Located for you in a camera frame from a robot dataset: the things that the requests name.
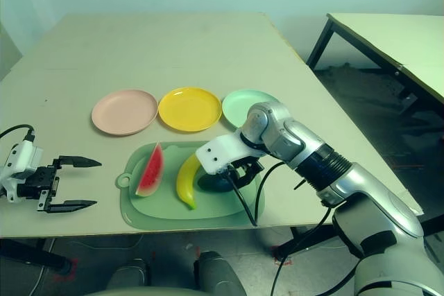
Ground black table leg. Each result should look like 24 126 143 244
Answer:
277 226 336 257
0 238 76 275

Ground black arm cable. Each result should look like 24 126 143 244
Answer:
0 123 36 143
223 160 339 296

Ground yellow plate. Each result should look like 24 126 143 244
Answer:
157 87 223 133

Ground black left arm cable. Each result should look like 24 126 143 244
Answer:
0 123 36 143

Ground grey robot leg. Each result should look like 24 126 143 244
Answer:
103 257 152 292
194 250 246 296

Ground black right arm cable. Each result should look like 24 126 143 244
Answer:
223 160 339 296

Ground dark green avocado toy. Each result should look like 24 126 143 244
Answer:
197 174 234 194

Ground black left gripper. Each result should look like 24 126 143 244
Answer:
17 155 103 215

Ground yellow banana toy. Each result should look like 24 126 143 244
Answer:
176 155 204 211

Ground beige side table black legs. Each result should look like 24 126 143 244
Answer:
305 12 444 116

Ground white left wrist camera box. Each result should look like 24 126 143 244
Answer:
0 139 44 204

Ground grey left robot leg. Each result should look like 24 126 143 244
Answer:
103 257 152 292

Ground grey right robot leg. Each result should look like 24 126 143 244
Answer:
194 250 246 296

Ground watermelon slice toy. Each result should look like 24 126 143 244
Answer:
135 142 164 198

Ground pink plate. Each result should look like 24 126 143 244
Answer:
91 89 159 137

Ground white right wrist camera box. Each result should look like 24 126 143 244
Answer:
196 131 268 175

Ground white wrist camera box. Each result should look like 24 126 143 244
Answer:
0 139 44 204
196 131 268 175

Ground green cutting mat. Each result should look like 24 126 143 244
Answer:
116 141 266 230

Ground mint green plate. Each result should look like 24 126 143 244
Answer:
221 89 282 129

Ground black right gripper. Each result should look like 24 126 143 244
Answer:
228 157 264 187

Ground pale robot torso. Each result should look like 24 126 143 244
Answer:
83 287 195 296

